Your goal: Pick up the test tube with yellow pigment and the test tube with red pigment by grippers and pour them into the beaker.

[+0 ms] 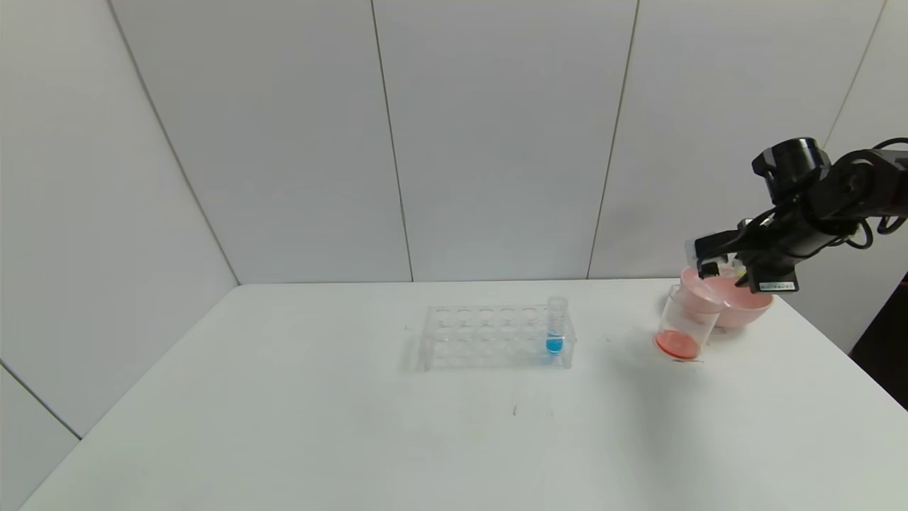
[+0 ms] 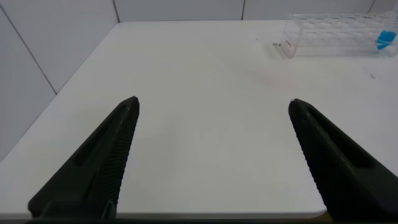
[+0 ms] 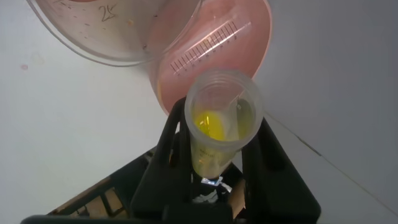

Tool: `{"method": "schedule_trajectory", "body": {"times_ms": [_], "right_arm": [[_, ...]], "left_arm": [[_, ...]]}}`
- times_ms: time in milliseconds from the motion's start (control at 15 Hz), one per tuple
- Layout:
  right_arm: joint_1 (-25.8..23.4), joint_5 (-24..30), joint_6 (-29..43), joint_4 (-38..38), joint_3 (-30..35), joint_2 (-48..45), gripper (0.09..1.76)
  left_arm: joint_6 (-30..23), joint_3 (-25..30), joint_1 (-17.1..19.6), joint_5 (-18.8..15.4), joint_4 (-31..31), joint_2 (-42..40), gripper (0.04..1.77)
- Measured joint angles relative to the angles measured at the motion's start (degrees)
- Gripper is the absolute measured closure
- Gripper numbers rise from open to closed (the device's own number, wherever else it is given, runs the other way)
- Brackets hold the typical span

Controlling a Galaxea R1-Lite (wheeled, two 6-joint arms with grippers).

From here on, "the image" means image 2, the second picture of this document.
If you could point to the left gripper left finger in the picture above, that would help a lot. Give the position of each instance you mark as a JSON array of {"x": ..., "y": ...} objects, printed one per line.
[{"x": 93, "y": 174}]

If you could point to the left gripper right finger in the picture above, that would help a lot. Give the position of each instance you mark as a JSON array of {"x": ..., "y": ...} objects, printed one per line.
[{"x": 345, "y": 174}]

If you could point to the clear acrylic test tube rack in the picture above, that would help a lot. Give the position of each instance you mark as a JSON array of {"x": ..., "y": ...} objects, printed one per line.
[{"x": 329, "y": 34}]

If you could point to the test tube with blue pigment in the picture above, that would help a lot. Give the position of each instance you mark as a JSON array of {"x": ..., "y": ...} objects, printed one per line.
[{"x": 386, "y": 38}]

